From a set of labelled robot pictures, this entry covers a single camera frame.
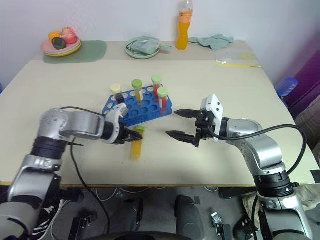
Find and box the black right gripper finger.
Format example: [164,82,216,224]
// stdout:
[165,130,196,145]
[173,108,201,120]

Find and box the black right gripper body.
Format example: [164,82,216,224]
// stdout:
[193,110,216,149]

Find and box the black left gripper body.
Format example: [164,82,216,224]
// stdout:
[116,123,133,146]

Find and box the yellow test tube green cap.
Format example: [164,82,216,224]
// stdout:
[131,78,146,102]
[129,125,147,162]

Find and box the blue test tube rack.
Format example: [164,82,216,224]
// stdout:
[101,84,174,127]

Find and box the red test tube green cap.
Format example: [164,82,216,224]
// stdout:
[156,86,169,114]
[150,74,163,97]

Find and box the dark test tube cream cap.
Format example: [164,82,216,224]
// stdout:
[110,83,126,104]

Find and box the clear plastic bag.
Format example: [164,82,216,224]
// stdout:
[214,49,263,69]

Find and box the pale green plate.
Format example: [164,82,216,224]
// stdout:
[123,36,162,60]

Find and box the dark rounded shape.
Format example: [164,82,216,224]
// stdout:
[174,194,201,236]
[116,196,144,234]

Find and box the orange drink bottle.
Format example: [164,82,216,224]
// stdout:
[175,0,195,51]

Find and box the green crumpled cloth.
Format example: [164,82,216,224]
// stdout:
[188,33,236,51]

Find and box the green fabric pouch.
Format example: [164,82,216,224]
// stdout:
[125,35,174,56]

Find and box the blue plastic stool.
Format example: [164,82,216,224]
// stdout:
[275,76,299,100]

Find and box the green placemat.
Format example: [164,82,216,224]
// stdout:
[42,40,109,65]

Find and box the yellow plate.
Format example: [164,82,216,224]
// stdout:
[44,44,83,58]

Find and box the brown cushion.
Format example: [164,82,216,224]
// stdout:
[294,96,320,151]

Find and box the black green toy ball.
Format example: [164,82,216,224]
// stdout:
[51,37,67,51]

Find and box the pink toy fruit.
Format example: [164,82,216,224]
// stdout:
[59,25,78,46]

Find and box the purple fabric object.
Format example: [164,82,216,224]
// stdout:
[286,48,320,111]

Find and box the black white striped shoe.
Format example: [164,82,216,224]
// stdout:
[31,196,64,239]

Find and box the pink plate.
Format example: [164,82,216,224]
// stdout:
[40,36,82,53]

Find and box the orange yellow toy fruit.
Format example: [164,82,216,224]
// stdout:
[47,30,62,42]

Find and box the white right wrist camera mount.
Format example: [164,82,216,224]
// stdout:
[200,93,225,144]

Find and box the white floor cable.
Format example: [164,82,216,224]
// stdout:
[86,186,167,204]

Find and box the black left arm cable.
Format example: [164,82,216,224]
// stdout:
[59,106,112,235]

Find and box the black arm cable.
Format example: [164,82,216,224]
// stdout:
[213,124,308,176]
[59,106,112,235]

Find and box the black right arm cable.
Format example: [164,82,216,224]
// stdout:
[213,124,308,176]

